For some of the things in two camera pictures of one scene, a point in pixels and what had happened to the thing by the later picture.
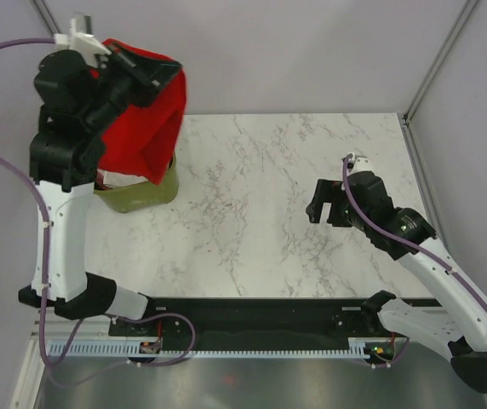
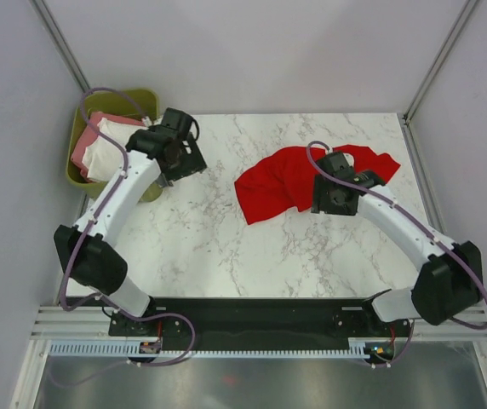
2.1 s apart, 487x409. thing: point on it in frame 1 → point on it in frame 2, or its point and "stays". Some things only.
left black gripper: [152, 74] → [192, 164]
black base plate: [251, 319] stays
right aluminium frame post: [438, 61] stays
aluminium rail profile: [89, 329] stays
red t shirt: [140, 140] → [284, 185]
